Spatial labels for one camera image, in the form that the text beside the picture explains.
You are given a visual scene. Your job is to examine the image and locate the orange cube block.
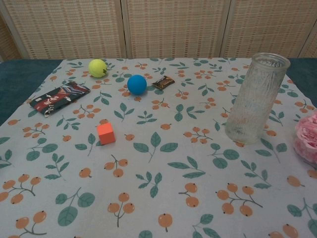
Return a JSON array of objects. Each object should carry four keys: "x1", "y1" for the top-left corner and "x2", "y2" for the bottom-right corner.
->
[{"x1": 96, "y1": 123, "x2": 116, "y2": 145}]

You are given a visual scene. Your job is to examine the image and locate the pink artificial flower bouquet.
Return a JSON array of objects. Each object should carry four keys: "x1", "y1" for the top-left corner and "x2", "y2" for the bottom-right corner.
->
[{"x1": 293, "y1": 110, "x2": 317, "y2": 164}]

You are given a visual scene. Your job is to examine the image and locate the woven bamboo folding screen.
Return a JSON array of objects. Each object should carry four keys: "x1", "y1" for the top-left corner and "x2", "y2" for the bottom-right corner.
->
[{"x1": 0, "y1": 0, "x2": 317, "y2": 62}]

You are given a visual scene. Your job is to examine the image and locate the dark printed snack packet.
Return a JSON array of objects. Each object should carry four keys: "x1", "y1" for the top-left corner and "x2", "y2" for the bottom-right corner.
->
[{"x1": 29, "y1": 81, "x2": 91, "y2": 118}]

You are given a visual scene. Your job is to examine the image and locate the brown candy wrapper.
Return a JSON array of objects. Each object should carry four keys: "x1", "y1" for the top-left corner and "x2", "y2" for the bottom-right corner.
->
[{"x1": 152, "y1": 75, "x2": 175, "y2": 90}]

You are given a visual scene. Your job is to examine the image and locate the yellow tennis ball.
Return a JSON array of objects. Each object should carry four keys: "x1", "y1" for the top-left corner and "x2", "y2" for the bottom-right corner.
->
[{"x1": 88, "y1": 59, "x2": 108, "y2": 78}]

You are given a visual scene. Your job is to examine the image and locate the transparent textured glass vase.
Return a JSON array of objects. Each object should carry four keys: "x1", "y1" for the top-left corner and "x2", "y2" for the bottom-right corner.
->
[{"x1": 224, "y1": 52, "x2": 291, "y2": 145}]

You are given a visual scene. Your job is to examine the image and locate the blue ball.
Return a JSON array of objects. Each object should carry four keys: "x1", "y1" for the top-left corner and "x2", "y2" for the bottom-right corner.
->
[{"x1": 127, "y1": 74, "x2": 148, "y2": 96}]

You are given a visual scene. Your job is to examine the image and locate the white floral-print tablecloth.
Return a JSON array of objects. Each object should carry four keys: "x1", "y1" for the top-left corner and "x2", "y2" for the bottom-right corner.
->
[{"x1": 0, "y1": 57, "x2": 317, "y2": 238}]

